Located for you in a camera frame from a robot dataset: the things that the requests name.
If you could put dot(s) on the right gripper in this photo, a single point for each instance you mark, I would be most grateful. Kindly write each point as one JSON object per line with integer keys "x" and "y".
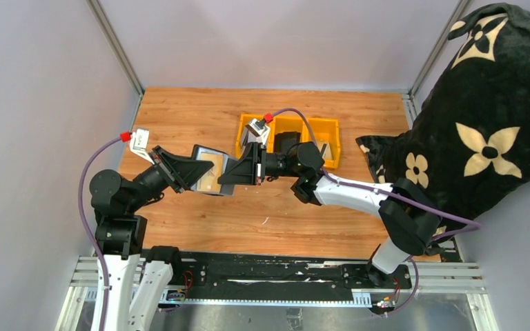
{"x": 250, "y": 169}

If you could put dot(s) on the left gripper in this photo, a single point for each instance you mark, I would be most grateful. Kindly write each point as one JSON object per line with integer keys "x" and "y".
{"x": 185, "y": 172}

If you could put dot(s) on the black leather card holder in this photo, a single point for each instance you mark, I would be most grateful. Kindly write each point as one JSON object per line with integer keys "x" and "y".
{"x": 208, "y": 183}

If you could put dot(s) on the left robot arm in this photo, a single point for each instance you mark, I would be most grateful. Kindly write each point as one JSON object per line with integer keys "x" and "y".
{"x": 119, "y": 237}

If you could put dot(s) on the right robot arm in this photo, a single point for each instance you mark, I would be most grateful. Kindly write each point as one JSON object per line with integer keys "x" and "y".
{"x": 408, "y": 216}

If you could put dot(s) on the black cards in bin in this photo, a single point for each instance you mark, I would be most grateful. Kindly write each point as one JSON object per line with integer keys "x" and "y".
{"x": 284, "y": 141}

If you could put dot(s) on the gold cards in bin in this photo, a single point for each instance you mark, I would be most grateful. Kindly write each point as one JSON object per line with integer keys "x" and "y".
{"x": 325, "y": 150}

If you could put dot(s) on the yellow three-compartment bin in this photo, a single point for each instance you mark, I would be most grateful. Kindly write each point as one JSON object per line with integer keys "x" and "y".
{"x": 287, "y": 130}

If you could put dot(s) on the black floral blanket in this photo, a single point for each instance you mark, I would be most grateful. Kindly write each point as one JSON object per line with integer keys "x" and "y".
{"x": 470, "y": 145}

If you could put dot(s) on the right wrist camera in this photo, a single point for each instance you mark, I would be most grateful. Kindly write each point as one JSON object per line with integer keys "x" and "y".
{"x": 256, "y": 130}

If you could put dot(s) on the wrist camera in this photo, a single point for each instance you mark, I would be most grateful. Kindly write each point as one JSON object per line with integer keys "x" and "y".
{"x": 138, "y": 143}
{"x": 256, "y": 130}

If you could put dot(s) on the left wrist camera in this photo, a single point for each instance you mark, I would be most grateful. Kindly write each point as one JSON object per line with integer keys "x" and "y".
{"x": 138, "y": 143}

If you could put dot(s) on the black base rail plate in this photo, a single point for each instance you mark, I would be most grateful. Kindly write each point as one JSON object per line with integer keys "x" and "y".
{"x": 269, "y": 278}

